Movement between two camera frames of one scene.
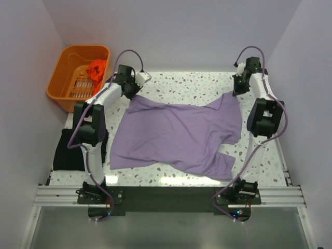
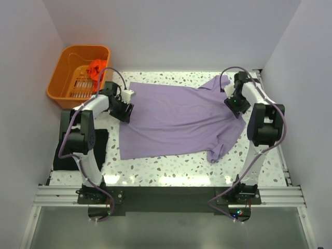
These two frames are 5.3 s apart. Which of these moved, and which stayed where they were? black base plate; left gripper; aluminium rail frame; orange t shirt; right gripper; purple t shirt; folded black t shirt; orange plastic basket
Moved: purple t shirt; right gripper; left gripper
Stayed: orange plastic basket; folded black t shirt; orange t shirt; aluminium rail frame; black base plate
